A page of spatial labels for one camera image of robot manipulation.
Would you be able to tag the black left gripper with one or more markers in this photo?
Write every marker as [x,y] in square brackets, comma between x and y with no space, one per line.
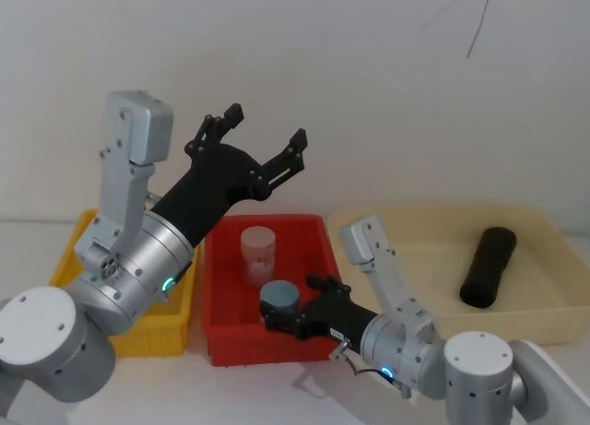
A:
[209,185]

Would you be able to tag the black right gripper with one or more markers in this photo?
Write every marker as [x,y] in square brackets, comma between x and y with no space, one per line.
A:
[334,316]

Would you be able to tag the jar with grey-blue lid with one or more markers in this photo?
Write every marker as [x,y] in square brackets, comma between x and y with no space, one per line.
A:
[280,296]

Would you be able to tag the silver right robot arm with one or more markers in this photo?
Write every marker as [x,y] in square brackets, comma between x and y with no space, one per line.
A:
[479,365]

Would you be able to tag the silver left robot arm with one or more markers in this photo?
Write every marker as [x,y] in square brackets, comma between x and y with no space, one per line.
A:
[41,333]

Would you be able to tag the clear jar with pink lid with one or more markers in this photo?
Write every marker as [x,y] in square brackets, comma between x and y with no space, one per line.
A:
[258,254]

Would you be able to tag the red plastic bin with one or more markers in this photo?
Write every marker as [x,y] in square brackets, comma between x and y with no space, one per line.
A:
[226,268]

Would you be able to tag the cream plastic tray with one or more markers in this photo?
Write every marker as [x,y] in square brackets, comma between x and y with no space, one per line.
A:
[428,240]

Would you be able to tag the yellow plastic bin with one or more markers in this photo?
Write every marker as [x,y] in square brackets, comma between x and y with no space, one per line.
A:
[152,342]

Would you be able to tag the black cylindrical case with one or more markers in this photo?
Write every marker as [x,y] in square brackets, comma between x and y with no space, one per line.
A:
[488,268]

